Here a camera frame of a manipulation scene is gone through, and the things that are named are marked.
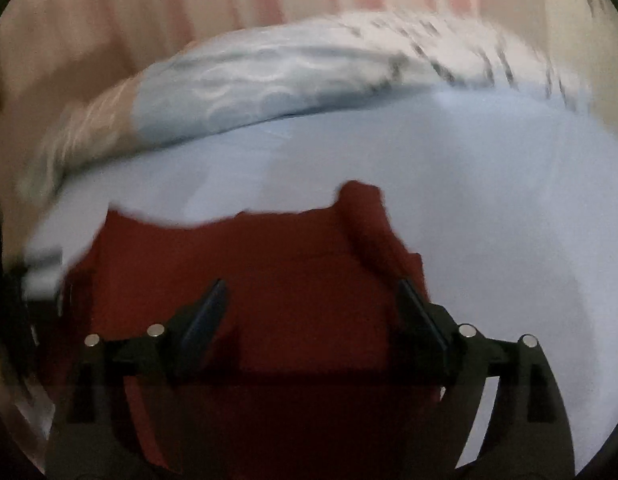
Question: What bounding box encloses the light blue bed sheet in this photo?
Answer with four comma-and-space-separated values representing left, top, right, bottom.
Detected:
19, 85, 618, 478

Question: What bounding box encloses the patterned blue beige pillow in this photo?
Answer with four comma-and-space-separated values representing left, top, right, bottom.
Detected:
16, 7, 597, 201

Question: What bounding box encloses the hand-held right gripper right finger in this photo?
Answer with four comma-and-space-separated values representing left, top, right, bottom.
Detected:
396, 278, 576, 480

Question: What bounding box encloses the red knitted sweater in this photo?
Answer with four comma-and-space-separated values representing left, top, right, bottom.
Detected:
54, 180, 447, 480

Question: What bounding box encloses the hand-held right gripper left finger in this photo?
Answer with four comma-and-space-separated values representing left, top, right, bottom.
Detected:
44, 278, 230, 480

